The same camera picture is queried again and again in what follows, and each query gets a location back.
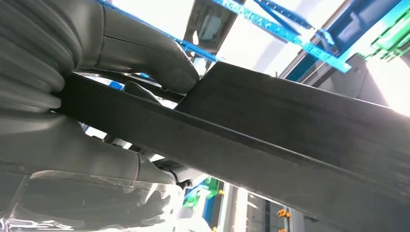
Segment green plastic crate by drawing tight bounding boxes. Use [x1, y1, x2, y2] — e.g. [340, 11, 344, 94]
[182, 177, 225, 209]
[358, 11, 410, 62]

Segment blue metal shelf rack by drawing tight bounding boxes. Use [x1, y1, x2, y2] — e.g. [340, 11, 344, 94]
[94, 0, 353, 73]

